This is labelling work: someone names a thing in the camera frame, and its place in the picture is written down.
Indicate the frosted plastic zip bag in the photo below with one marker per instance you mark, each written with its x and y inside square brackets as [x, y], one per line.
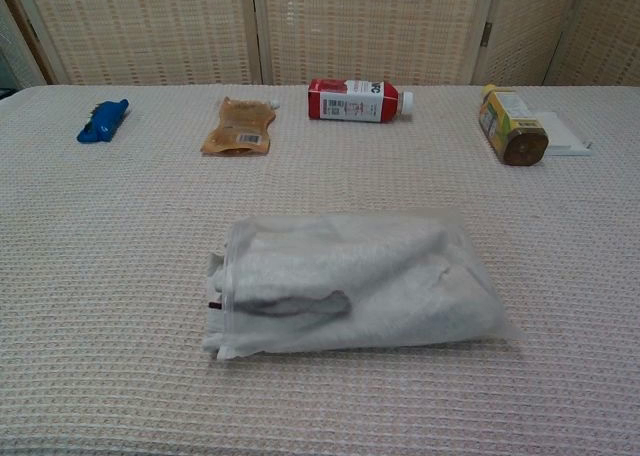
[380, 286]

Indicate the pink woven tablecloth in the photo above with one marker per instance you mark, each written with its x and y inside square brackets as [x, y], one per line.
[320, 201]

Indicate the red labelled drink bottle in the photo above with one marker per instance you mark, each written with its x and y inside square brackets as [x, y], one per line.
[350, 101]

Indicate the brown spouted pouch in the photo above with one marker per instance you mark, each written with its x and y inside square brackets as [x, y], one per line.
[240, 126]

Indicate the woven folding screen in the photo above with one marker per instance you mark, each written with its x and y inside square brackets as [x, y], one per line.
[320, 26]

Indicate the yellow labelled tea bottle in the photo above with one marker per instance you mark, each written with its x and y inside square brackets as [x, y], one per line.
[510, 126]

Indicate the blue brush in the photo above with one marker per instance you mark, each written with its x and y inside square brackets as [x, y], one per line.
[102, 121]

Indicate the white flat box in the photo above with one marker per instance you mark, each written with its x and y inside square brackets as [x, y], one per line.
[565, 133]

